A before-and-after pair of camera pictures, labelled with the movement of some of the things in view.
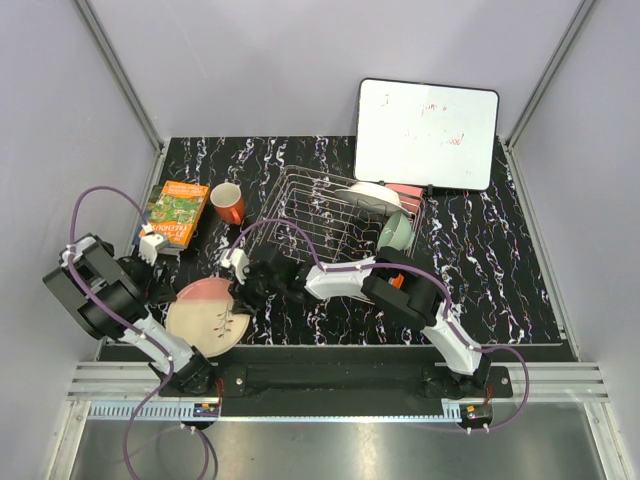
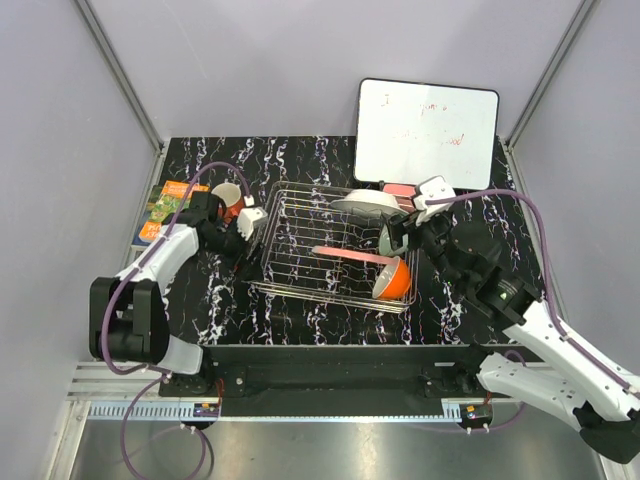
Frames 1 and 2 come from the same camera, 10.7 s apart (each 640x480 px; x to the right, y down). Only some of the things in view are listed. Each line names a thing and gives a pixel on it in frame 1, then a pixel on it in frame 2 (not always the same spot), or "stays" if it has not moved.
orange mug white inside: x=228 y=202 stays
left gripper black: x=158 y=292 -> x=247 y=269
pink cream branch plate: x=202 y=314 -> x=359 y=255
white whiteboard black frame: x=425 y=134 stays
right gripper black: x=245 y=302 -> x=412 y=229
